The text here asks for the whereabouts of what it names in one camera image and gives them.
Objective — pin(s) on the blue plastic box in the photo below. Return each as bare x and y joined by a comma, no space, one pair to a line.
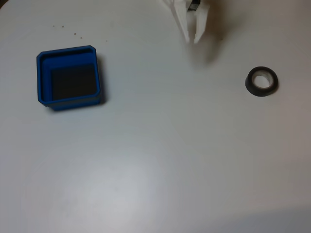
70,104

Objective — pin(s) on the black tape roll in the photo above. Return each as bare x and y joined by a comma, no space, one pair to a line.
250,85

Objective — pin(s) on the black square pad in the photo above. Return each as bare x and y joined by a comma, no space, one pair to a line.
73,81

